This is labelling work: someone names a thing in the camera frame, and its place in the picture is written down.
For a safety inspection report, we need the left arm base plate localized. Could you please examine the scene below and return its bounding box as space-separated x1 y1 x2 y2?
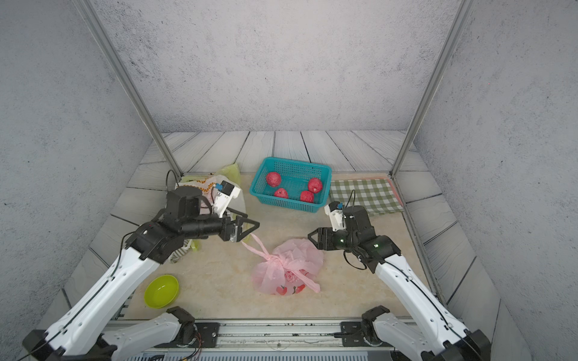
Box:
195 322 221 348

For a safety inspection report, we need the pink strawberry plastic bag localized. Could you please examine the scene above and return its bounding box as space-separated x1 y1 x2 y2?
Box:
243 234 324 296

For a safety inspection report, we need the white plastic bag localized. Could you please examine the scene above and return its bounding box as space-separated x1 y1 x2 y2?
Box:
179 174 246 213

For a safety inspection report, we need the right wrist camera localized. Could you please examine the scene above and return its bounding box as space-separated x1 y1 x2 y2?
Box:
324 201 346 232

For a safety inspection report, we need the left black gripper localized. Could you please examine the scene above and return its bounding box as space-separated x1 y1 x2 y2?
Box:
181 205 260 242

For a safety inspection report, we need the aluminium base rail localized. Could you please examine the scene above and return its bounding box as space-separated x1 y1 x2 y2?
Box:
89 318 480 361

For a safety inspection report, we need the right aluminium frame post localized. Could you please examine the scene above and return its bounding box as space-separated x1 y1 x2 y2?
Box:
390 0 474 178

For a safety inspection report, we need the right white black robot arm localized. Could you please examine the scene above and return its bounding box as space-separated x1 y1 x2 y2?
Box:
308 202 492 360

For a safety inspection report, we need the green checkered cloth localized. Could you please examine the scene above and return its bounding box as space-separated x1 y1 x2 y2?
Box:
329 177 403 216

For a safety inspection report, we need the lime green plastic cup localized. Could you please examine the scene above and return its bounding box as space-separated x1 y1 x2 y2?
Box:
144 275 180 309

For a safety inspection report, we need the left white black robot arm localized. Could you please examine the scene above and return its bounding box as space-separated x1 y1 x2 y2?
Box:
23 181 260 360

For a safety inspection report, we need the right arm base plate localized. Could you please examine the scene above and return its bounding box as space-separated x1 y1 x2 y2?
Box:
333 320 376 347

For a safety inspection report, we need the red apple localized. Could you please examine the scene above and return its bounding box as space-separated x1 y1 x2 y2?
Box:
308 177 323 194
273 187 288 199
300 190 315 203
266 171 282 188

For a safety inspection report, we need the teal plastic basket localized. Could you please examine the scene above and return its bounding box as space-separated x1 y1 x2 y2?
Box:
249 157 332 213

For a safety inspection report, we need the left aluminium frame post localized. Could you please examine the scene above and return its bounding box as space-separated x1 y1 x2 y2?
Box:
73 0 184 180

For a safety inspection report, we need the yellow-green avocado plastic bag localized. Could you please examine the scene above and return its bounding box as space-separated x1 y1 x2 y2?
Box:
173 163 242 251

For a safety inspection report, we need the aluminium frame post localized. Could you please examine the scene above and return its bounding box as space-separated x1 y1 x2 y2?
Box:
390 0 474 178
73 0 184 180

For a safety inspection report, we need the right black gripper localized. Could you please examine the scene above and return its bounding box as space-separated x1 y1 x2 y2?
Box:
308 227 359 254

